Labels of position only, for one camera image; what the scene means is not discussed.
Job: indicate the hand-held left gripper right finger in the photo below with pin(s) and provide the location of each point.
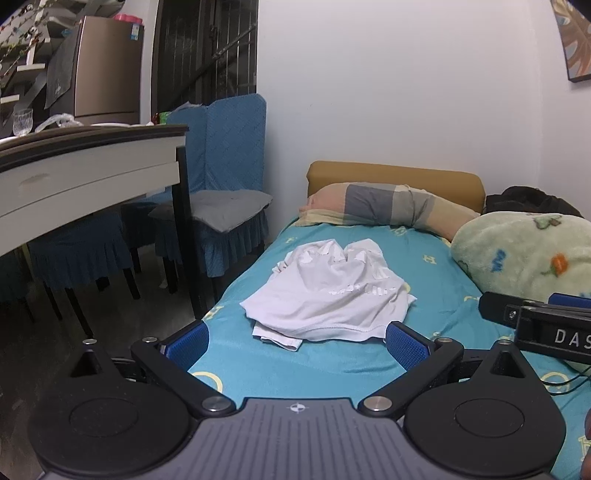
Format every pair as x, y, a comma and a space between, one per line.
406, 346

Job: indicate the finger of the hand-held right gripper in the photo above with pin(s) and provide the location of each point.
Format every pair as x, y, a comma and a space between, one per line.
570, 301
496, 307

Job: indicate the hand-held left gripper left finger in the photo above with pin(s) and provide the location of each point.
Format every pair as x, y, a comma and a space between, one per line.
184, 348

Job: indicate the white shirt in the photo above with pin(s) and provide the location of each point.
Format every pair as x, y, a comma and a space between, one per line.
323, 295

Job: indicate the green plush blanket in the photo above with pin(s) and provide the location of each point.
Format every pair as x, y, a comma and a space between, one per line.
517, 249

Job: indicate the black clothing heap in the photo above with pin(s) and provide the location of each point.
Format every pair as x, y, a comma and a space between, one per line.
521, 198

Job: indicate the blue covered chair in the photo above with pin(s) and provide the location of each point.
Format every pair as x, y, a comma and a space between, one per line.
78, 249
231, 138
189, 152

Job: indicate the patchwork pillow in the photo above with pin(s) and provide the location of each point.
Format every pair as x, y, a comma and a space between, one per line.
369, 203

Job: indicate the grey seat cushion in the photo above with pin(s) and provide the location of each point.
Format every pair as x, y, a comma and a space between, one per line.
221, 205

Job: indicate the tan headboard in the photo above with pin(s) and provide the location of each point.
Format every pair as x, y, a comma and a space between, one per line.
392, 173

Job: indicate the white table with dark top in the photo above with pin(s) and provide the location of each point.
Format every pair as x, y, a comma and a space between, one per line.
69, 180

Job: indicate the green and red packet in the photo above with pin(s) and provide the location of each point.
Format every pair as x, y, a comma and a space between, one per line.
160, 119

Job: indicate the clear plastic bag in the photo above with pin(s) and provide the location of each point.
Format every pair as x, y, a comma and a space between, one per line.
57, 122

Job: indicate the clear drinking glass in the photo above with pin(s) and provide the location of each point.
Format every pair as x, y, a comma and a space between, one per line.
23, 122

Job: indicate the bronze refrigerator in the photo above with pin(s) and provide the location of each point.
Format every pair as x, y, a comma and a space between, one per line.
106, 69

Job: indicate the dark barred window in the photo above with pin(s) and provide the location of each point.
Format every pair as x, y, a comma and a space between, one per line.
203, 55

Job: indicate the dark grey towel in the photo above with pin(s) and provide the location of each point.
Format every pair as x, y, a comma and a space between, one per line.
60, 74

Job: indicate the white ladder shelf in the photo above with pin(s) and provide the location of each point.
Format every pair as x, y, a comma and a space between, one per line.
27, 69

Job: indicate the pink lidded container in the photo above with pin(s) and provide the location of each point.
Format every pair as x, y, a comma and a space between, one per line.
127, 19

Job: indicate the framed wall picture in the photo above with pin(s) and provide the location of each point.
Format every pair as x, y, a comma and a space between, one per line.
575, 41

